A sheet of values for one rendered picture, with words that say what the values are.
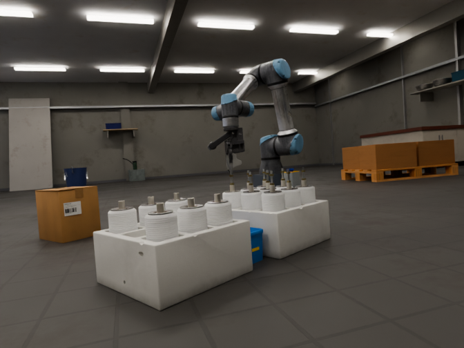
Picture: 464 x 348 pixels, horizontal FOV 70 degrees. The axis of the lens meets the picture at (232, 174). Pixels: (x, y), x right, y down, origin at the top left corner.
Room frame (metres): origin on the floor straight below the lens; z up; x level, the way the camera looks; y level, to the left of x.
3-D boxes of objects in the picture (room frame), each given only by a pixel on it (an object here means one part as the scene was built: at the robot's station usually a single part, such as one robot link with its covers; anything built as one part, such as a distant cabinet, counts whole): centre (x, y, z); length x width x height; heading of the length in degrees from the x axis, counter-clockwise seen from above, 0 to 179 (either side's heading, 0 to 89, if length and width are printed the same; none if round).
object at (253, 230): (1.36, 0.03, 0.06); 0.30 x 0.11 x 0.12; 45
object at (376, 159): (4.77, -2.36, 0.24); 1.34 x 0.96 x 0.48; 108
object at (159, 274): (1.16, 0.22, 0.09); 0.39 x 0.39 x 0.18; 46
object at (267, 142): (2.03, -0.25, 0.47); 0.13 x 0.12 x 0.14; 50
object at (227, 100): (1.55, -0.01, 0.64); 0.09 x 0.08 x 0.11; 140
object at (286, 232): (1.54, -0.16, 0.09); 0.39 x 0.39 x 0.18; 45
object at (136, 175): (10.83, 3.17, 0.38); 0.79 x 0.63 x 0.76; 18
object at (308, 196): (1.54, -0.33, 0.16); 0.10 x 0.10 x 0.18
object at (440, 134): (7.25, -4.29, 0.39); 2.15 x 1.70 x 0.79; 108
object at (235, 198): (1.55, 0.00, 0.16); 0.10 x 0.10 x 0.18
